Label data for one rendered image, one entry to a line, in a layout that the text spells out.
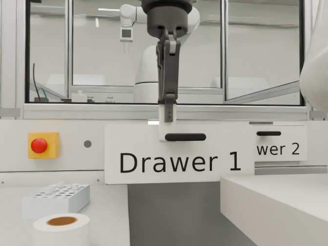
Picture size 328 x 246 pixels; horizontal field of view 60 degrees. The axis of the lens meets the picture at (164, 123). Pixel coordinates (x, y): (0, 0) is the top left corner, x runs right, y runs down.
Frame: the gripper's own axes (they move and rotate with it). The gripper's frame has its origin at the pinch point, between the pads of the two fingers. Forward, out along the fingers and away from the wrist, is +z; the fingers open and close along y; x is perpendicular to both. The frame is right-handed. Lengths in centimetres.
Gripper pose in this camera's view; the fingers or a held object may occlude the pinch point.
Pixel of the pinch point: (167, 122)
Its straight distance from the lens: 52.0
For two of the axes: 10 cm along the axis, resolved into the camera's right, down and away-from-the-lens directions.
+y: 1.3, -0.2, -9.9
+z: 0.0, 10.0, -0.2
